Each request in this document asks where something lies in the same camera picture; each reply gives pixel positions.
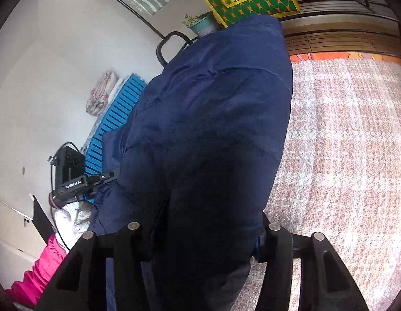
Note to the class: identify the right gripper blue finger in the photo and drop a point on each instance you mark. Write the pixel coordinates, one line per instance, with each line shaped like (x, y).
(259, 249)

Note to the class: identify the navy blue puffer jacket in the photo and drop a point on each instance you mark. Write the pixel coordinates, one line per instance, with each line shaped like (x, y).
(197, 159)

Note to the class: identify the pink sleeve left forearm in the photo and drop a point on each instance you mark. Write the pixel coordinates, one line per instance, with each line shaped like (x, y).
(28, 291)

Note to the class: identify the black metal clothes rack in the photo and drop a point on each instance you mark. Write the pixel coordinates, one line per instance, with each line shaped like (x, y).
(310, 26)

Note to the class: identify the left hand white glove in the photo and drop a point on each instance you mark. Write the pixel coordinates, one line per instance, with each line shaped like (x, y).
(71, 222)

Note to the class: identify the floral folded quilt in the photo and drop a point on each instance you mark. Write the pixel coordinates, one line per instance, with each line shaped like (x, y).
(99, 95)

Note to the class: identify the small potted plant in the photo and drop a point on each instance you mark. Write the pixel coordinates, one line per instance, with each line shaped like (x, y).
(202, 25)

